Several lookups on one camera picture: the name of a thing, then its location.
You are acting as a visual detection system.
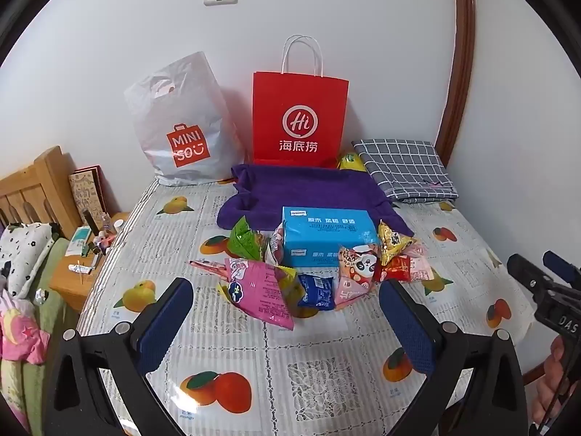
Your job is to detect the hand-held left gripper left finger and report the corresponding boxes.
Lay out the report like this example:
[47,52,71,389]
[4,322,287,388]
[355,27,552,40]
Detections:
[43,277,196,436]

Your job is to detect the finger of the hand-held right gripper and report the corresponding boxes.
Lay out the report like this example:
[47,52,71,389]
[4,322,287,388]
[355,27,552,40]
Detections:
[507,253,557,303]
[542,250,581,291]

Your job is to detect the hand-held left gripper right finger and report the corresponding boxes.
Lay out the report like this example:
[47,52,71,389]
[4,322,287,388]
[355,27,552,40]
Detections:
[379,279,539,436]

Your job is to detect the light pink snack packet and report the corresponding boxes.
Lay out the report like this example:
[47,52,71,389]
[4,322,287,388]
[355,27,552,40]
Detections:
[406,243,434,284]

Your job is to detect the long pink stick packet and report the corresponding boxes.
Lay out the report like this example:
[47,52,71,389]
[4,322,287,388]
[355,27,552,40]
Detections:
[190,259,232,280]

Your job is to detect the pink panda snack packet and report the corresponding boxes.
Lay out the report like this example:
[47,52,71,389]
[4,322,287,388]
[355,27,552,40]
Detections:
[335,244,379,312]

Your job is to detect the yellow black snack packet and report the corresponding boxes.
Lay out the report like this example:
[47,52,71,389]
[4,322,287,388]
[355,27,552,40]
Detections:
[378,220,417,266]

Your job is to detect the pink snack packet yellow ends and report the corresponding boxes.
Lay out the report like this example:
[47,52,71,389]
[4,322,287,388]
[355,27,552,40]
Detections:
[218,258,298,331]

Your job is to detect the blue snack packet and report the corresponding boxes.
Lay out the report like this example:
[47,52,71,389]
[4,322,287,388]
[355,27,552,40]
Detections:
[297,273,336,312]

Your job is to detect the red white snack packet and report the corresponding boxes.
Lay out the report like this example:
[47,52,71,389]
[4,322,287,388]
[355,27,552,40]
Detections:
[265,225,288,266]

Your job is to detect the person's right hand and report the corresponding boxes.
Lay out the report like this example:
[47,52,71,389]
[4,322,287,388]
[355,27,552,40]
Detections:
[531,336,577,425]

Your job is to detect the wooden nightstand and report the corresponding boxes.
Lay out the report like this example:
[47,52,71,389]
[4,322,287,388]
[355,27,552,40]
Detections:
[49,211,130,312]

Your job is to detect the fruit print tablecloth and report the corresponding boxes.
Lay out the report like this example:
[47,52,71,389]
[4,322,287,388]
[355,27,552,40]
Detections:
[75,177,536,436]

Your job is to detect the teal white box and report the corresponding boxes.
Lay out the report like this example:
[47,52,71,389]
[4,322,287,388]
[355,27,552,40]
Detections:
[65,227,94,257]

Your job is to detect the blue tissue box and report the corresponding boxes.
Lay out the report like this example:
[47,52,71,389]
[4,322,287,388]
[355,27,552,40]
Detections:
[277,206,381,268]

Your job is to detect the green blanket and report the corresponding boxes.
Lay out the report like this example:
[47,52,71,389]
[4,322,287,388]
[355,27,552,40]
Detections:
[0,236,69,436]

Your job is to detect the pink star cloth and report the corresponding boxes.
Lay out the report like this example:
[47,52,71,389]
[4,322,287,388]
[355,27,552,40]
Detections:
[0,291,50,366]

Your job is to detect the patterned book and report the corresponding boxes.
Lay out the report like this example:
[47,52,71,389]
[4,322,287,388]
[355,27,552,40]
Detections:
[68,166,112,237]

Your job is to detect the black white floral pillow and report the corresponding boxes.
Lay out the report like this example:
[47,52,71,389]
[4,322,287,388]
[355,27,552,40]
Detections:
[0,222,60,298]

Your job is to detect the grey checked folded cloth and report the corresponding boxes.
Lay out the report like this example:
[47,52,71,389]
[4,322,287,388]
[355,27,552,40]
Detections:
[352,137,459,204]

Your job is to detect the purple towel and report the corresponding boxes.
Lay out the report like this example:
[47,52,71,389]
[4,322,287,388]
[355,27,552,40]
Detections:
[215,163,415,237]

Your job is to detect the yellow green snack packet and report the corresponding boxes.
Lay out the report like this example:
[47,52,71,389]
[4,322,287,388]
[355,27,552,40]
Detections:
[336,152,367,172]

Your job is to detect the wooden headboard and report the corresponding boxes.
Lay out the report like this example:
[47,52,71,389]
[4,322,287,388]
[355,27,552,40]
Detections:
[0,145,82,241]

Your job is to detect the white plastic shopping bag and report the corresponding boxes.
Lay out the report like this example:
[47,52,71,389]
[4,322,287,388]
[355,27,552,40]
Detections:
[123,51,246,187]

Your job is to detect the red paper bag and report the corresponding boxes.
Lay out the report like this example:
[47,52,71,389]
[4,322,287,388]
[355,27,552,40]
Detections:
[252,35,350,169]

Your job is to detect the wooden door frame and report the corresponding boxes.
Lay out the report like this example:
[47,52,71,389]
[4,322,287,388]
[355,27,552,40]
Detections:
[433,0,476,169]

